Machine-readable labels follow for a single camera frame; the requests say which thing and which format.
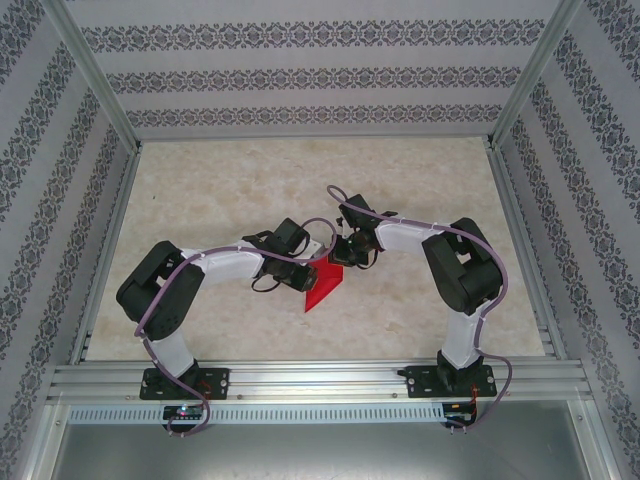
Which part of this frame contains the aluminium frame post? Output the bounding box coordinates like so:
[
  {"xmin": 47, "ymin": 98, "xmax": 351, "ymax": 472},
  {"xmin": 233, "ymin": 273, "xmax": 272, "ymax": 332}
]
[
  {"xmin": 43, "ymin": 0, "xmax": 143, "ymax": 152},
  {"xmin": 487, "ymin": 0, "xmax": 584, "ymax": 150}
]

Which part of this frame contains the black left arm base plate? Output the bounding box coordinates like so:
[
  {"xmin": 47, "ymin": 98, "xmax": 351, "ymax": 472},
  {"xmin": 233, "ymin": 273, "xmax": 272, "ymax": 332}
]
[{"xmin": 139, "ymin": 367, "xmax": 232, "ymax": 402}]

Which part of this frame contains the grooved aluminium mounting rail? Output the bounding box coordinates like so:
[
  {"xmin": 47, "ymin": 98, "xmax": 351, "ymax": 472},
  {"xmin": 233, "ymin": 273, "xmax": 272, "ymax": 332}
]
[{"xmin": 47, "ymin": 357, "xmax": 596, "ymax": 404}]

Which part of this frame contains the grey sheet metal shelf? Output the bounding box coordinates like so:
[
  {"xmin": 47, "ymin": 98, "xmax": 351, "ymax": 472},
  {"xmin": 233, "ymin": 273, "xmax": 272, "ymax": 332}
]
[{"xmin": 37, "ymin": 399, "xmax": 616, "ymax": 480}]

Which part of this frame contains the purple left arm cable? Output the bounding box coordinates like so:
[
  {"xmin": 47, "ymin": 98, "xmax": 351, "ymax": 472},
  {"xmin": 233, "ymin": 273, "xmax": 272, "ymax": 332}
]
[{"xmin": 135, "ymin": 215, "xmax": 337, "ymax": 441}]

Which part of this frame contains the red cloth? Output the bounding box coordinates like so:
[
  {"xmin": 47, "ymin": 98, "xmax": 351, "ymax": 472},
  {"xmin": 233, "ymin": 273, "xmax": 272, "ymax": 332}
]
[{"xmin": 303, "ymin": 257, "xmax": 346, "ymax": 314}]

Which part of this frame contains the slotted grey cable duct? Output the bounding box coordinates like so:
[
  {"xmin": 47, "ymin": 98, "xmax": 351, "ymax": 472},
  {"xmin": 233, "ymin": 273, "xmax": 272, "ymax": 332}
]
[{"xmin": 67, "ymin": 403, "xmax": 481, "ymax": 424}]

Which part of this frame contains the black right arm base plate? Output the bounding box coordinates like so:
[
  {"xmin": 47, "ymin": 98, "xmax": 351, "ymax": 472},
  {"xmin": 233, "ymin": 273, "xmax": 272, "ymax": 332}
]
[{"xmin": 405, "ymin": 364, "xmax": 497, "ymax": 400}]

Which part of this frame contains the aluminium side rail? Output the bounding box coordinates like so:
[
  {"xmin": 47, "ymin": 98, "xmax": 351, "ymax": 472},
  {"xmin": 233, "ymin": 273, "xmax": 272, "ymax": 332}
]
[
  {"xmin": 69, "ymin": 147, "xmax": 144, "ymax": 366},
  {"xmin": 487, "ymin": 144, "xmax": 569, "ymax": 359}
]

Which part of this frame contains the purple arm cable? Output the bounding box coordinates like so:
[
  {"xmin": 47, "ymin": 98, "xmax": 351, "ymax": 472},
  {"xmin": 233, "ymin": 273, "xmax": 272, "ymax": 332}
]
[
  {"xmin": 135, "ymin": 215, "xmax": 337, "ymax": 441},
  {"xmin": 325, "ymin": 185, "xmax": 516, "ymax": 436}
]

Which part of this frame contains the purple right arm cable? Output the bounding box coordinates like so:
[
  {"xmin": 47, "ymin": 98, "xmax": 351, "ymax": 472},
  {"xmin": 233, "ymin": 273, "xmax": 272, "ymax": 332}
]
[{"xmin": 325, "ymin": 185, "xmax": 516, "ymax": 436}]

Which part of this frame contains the small circuit board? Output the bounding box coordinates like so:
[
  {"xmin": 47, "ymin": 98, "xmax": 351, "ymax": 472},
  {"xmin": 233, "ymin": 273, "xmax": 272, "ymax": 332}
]
[
  {"xmin": 163, "ymin": 404, "xmax": 205, "ymax": 420},
  {"xmin": 443, "ymin": 402, "xmax": 476, "ymax": 421}
]

